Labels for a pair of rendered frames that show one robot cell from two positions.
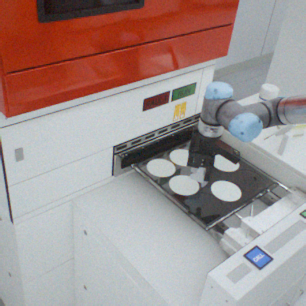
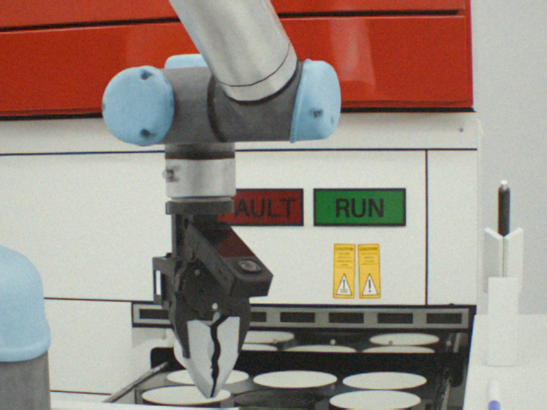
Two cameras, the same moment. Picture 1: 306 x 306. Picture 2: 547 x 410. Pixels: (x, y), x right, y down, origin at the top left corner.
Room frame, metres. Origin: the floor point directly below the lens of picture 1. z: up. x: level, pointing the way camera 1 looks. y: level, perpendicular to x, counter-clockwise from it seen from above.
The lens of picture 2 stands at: (0.38, -1.21, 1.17)
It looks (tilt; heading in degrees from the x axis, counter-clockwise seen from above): 3 degrees down; 56
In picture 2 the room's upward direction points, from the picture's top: 1 degrees counter-clockwise
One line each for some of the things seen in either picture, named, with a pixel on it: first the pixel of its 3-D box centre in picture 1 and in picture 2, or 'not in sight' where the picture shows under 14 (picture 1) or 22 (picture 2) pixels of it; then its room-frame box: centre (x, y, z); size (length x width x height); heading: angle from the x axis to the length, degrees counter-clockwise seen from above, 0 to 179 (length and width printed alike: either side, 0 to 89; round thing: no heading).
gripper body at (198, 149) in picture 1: (203, 147); (197, 256); (1.01, -0.16, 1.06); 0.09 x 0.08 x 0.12; 86
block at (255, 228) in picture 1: (255, 228); not in sight; (0.86, -0.33, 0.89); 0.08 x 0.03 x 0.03; 44
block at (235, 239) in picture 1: (238, 240); not in sight; (0.80, -0.28, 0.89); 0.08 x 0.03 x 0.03; 44
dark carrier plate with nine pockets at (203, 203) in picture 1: (204, 173); (278, 400); (1.09, -0.19, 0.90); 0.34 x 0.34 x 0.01; 44
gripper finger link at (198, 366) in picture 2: (199, 177); (189, 355); (1.00, -0.16, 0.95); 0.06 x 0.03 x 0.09; 86
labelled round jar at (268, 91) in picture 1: (267, 98); not in sight; (1.49, -0.44, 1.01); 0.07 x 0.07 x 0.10
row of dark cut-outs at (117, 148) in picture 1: (162, 130); (297, 317); (1.23, -0.03, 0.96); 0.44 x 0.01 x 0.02; 134
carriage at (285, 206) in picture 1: (267, 224); not in sight; (0.91, -0.39, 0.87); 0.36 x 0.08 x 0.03; 134
